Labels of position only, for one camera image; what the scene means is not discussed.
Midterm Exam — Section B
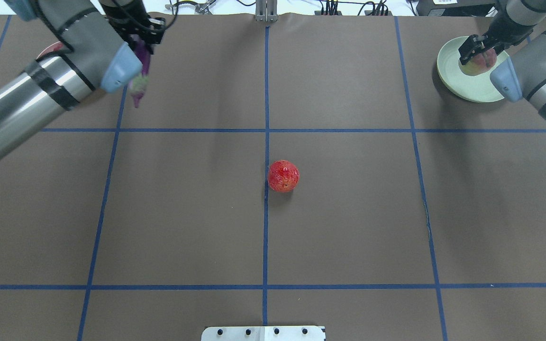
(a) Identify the yellow-pink peach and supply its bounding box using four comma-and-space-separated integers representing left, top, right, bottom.
458, 48, 498, 76

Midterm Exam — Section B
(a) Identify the pink plate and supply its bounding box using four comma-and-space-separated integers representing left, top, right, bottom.
37, 41, 65, 60

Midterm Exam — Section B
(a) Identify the red orange fruit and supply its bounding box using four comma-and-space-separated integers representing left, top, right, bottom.
267, 160, 300, 193

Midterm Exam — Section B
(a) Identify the purple eggplant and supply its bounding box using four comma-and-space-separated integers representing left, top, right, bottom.
128, 35, 151, 108

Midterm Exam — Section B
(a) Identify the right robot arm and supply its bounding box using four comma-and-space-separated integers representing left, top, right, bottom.
458, 0, 546, 121

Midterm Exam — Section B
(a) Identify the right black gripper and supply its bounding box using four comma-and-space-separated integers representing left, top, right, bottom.
458, 35, 507, 65

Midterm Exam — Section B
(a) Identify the mint green plate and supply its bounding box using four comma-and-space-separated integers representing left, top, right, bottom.
436, 36, 509, 103

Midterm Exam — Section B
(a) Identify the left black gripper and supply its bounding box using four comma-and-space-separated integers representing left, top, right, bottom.
100, 0, 166, 45

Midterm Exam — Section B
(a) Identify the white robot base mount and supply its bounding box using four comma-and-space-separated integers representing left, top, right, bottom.
201, 325, 327, 341

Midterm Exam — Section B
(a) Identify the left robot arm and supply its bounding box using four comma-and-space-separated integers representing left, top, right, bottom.
0, 0, 173, 160

